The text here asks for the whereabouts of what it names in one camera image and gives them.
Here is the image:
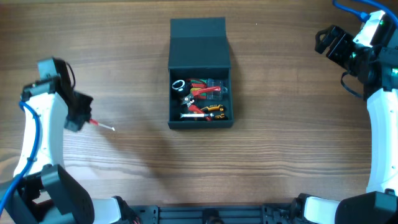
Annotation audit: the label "orange black pliers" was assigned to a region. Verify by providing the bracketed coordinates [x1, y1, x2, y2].
[201, 105, 228, 121]

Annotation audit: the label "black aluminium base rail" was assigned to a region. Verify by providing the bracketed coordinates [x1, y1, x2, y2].
[131, 203, 300, 224]

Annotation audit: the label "black round tape measure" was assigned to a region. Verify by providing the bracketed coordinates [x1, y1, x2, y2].
[171, 80, 190, 96]

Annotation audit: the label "dark green box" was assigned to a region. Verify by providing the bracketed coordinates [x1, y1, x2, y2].
[168, 17, 234, 129]

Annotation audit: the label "left blue cable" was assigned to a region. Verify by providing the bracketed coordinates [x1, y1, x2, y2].
[0, 101, 42, 215]

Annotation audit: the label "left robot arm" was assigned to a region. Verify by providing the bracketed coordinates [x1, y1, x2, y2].
[1, 57, 135, 223]

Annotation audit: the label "clear case coloured screwdrivers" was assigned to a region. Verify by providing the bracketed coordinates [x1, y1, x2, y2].
[188, 78, 228, 100]

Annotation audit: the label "silver socket wrench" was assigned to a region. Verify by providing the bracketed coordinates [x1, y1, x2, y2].
[180, 113, 215, 119]

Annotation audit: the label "red handled cutters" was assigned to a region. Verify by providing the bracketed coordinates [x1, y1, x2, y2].
[181, 86, 221, 115]

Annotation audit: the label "black red screwdriver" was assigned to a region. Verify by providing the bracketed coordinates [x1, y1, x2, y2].
[89, 119, 115, 131]

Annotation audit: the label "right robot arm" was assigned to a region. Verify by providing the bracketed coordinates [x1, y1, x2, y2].
[289, 2, 397, 223]

